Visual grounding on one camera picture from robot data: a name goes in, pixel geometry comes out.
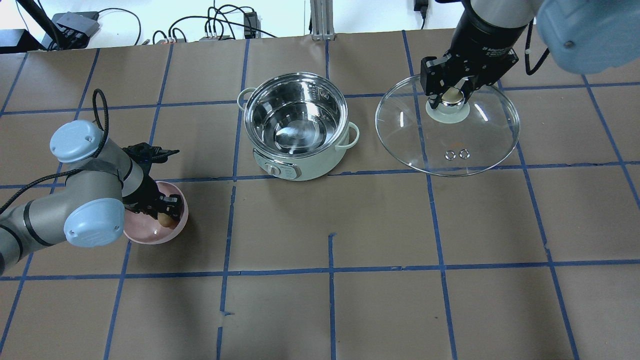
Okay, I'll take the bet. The black gripper body near lid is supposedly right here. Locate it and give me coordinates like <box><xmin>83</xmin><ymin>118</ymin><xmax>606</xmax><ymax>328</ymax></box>
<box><xmin>443</xmin><ymin>10</ymin><xmax>520</xmax><ymax>85</ymax></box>

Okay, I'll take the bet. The black gripper body near bowl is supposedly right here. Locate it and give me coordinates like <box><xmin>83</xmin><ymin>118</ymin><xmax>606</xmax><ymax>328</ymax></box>
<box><xmin>122</xmin><ymin>142</ymin><xmax>180</xmax><ymax>211</ymax></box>

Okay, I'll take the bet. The brown egg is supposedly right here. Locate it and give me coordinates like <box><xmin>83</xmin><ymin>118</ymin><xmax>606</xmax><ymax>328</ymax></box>
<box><xmin>157</xmin><ymin>213</ymin><xmax>179</xmax><ymax>228</ymax></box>

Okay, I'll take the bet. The glass pot lid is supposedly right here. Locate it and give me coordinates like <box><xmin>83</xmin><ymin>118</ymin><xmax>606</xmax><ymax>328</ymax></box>
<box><xmin>375</xmin><ymin>75</ymin><xmax>521</xmax><ymax>178</ymax></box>

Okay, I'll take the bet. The robot arm near lid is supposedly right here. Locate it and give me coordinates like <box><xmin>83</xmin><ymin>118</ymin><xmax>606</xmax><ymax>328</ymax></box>
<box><xmin>420</xmin><ymin>0</ymin><xmax>640</xmax><ymax>110</ymax></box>

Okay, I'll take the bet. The robot arm near bowl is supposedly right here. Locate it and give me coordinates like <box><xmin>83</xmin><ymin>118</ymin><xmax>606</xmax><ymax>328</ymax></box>
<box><xmin>0</xmin><ymin>120</ymin><xmax>188</xmax><ymax>272</ymax></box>

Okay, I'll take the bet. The white electric cooking pot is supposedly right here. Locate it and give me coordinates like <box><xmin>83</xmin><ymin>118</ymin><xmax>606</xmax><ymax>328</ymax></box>
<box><xmin>237</xmin><ymin>71</ymin><xmax>361</xmax><ymax>182</ymax></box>

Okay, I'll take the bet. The pink bowl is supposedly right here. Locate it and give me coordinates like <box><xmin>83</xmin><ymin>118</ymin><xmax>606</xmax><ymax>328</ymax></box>
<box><xmin>123</xmin><ymin>181</ymin><xmax>189</xmax><ymax>245</ymax></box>

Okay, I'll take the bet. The black usb hub box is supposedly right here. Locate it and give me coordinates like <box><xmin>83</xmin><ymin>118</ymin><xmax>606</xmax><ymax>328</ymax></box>
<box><xmin>52</xmin><ymin>11</ymin><xmax>99</xmax><ymax>49</ymax></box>

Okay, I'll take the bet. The black power adapter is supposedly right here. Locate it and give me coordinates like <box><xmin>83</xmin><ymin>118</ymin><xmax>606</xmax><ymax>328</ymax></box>
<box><xmin>243</xmin><ymin>11</ymin><xmax>261</xmax><ymax>39</ymax></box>

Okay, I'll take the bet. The aluminium frame post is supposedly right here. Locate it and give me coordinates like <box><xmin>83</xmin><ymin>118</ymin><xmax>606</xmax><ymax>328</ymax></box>
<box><xmin>310</xmin><ymin>0</ymin><xmax>336</xmax><ymax>41</ymax></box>

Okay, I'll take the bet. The black cable bundle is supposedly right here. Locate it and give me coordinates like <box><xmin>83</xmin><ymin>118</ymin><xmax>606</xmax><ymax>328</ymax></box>
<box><xmin>152</xmin><ymin>4</ymin><xmax>278</xmax><ymax>45</ymax></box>

